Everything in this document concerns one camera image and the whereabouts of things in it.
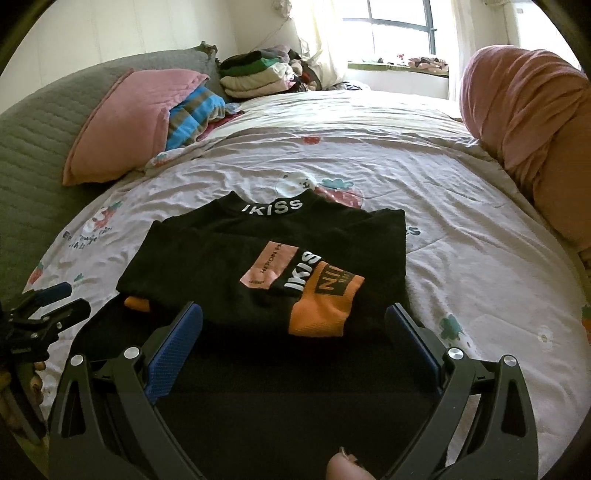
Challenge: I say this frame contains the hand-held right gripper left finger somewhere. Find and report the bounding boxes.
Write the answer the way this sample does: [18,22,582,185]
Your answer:
[47,301,206,480]

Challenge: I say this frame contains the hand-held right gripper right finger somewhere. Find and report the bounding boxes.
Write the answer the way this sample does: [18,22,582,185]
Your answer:
[385,302,539,480]

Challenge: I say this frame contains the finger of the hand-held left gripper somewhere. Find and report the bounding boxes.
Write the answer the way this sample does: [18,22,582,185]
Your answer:
[23,298,92,340]
[16,282,74,315]

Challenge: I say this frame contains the black sweater with orange cuffs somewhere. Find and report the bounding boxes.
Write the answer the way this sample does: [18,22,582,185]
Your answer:
[76,191,444,480]

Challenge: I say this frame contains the stack of folded clothes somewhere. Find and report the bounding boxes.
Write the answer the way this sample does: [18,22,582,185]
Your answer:
[218,52,296,100]

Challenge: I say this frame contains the clothes on windowsill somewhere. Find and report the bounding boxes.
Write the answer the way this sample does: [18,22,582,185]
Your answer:
[405,55,450,73]

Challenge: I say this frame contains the heap of loose clothes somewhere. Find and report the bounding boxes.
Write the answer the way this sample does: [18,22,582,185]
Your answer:
[265,44,325,94]

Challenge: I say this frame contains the person's left hand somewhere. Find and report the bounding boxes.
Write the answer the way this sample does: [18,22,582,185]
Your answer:
[23,361,48,398]

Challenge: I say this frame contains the person's right hand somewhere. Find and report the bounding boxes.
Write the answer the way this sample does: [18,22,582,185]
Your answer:
[325,452,380,480]

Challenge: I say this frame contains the white printed quilt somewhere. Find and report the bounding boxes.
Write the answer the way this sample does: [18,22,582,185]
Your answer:
[18,88,591,467]

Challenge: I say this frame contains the pink quilted pillow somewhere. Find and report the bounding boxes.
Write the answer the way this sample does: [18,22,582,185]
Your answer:
[62,69,211,186]

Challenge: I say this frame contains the blue striped cloth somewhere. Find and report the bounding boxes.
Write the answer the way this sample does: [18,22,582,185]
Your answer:
[166,85,228,151]

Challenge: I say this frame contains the pink rolled blanket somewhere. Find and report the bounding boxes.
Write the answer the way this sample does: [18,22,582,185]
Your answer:
[459,45,591,260]

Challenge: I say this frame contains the white sheer curtain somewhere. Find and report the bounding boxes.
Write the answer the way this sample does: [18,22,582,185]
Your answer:
[288,0,352,91]
[447,0,514,100]

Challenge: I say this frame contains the window with dark frame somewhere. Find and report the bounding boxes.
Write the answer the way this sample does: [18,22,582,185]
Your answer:
[344,0,455,66]

